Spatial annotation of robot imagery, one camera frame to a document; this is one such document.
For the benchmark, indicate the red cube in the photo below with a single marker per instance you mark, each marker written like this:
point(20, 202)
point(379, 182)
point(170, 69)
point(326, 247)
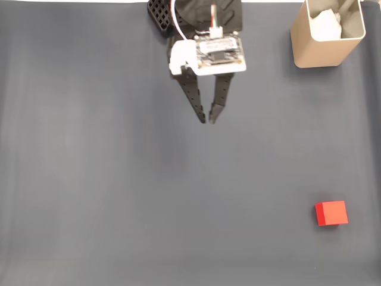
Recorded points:
point(333, 213)

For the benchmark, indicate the grey table mat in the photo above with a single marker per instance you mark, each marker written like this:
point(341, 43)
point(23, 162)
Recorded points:
point(119, 178)

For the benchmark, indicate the white crumpled tissue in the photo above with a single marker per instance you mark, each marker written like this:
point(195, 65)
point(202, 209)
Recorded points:
point(326, 25)

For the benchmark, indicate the camera board on white mount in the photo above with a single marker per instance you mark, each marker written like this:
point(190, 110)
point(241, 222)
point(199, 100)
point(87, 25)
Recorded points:
point(220, 53)

